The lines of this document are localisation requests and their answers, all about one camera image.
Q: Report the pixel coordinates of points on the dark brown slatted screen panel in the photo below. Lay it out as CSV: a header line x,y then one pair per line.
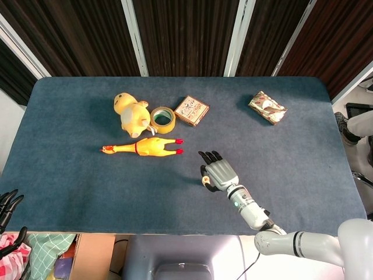
x,y
81,35
186,35
11,73
268,32
335,38

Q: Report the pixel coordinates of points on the black metal stand leg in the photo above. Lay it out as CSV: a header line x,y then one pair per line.
x,y
362,178

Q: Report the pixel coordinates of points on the yellow tape roll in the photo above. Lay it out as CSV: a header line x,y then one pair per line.
x,y
167,129

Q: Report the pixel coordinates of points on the white chess disc top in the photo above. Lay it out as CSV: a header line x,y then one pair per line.
x,y
205,178

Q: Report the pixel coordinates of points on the yellow rubber chicken toy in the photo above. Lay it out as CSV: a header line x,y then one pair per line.
x,y
148,147

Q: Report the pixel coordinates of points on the small card box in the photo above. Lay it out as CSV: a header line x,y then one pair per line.
x,y
190,109

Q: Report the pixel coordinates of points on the white screen frame post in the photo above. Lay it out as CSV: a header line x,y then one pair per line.
x,y
239,38
352,84
292,38
136,38
26,55

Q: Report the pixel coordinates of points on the person leg light trousers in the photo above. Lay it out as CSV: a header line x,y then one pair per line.
x,y
361,122

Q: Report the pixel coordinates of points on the grey robot torso base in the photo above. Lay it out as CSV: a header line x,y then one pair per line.
x,y
180,251

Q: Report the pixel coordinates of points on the pink checkered cloth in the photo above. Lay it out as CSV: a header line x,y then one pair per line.
x,y
14,268

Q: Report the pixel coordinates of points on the dark sneaker shoe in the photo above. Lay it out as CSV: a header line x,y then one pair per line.
x,y
345,128

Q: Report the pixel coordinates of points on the yellow plush pig toy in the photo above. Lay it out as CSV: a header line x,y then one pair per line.
x,y
131,116

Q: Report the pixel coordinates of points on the black flat device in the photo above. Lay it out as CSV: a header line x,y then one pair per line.
x,y
354,110

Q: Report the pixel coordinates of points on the brown cardboard box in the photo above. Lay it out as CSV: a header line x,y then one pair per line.
x,y
93,256

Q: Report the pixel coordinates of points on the printed tissue pack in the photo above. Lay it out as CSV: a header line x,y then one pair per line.
x,y
266,108

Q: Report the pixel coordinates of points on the green checkered cloth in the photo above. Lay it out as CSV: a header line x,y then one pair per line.
x,y
46,251

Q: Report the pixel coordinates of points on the blue table cloth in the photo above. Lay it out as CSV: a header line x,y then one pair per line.
x,y
87,189

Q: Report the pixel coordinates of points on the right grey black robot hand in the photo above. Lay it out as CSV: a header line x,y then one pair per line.
x,y
223,175

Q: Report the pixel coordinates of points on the purple bag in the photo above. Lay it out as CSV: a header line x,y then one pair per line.
x,y
62,268

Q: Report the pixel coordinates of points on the white chess disc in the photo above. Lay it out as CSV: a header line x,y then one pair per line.
x,y
205,178
205,183

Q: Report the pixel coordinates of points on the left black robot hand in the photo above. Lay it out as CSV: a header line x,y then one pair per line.
x,y
8,202

